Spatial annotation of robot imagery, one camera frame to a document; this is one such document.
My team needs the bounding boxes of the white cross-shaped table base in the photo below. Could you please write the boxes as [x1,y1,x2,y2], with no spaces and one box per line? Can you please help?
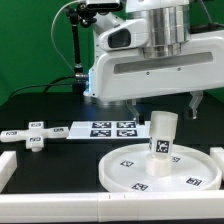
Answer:
[0,121,69,152]

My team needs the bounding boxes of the grey cable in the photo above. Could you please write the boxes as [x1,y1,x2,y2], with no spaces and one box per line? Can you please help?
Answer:
[50,0,83,75]

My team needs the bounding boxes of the black cable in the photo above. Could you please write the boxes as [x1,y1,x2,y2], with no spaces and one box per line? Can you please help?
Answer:
[7,75,78,99]

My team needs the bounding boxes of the white round table top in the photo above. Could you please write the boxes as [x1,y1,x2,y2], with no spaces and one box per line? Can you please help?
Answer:
[98,143,222,192]

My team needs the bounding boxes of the black camera stand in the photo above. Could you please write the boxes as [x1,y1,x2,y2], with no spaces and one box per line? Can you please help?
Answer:
[66,3,96,91]

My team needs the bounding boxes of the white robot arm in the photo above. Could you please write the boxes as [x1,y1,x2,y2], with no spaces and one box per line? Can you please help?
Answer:
[84,0,224,119]

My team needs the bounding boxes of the white barrier block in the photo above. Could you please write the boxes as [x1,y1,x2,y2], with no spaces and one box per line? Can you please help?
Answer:
[0,151,17,193]
[210,147,224,175]

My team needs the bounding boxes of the white marker sheet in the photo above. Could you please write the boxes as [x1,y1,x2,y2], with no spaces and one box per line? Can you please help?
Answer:
[68,121,150,140]

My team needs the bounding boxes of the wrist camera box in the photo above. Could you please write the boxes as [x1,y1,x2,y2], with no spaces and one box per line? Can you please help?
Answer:
[98,19,149,51]

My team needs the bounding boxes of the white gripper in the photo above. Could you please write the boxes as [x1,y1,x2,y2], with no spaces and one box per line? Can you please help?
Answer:
[93,31,224,125]

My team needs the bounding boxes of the white left barrier block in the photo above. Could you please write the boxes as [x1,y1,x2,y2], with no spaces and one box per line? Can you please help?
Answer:
[0,151,17,193]

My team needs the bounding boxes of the white right barrier block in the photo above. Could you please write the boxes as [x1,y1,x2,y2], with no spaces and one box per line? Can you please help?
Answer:
[210,147,224,175]

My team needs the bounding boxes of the white front barrier rail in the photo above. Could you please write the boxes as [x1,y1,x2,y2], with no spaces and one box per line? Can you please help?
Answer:
[0,190,224,223]

